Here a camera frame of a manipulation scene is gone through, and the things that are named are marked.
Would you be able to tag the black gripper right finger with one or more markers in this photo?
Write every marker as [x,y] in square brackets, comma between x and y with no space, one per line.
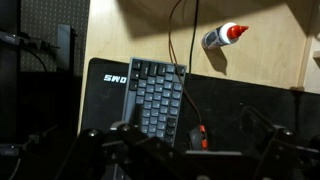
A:
[290,153]

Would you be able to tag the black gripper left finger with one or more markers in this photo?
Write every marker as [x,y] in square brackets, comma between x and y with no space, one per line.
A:
[140,150]

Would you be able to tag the black mouse with red stripe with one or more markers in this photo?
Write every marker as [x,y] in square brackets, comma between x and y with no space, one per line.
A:
[196,136]

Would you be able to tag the black desk mat white logo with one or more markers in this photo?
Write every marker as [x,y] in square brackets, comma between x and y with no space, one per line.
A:
[233,100]

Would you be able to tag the grey mechanical keyboard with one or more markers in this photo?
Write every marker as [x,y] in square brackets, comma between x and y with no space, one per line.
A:
[156,96]

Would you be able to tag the white glue bottle red cap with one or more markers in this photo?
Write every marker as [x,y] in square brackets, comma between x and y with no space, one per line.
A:
[216,36]

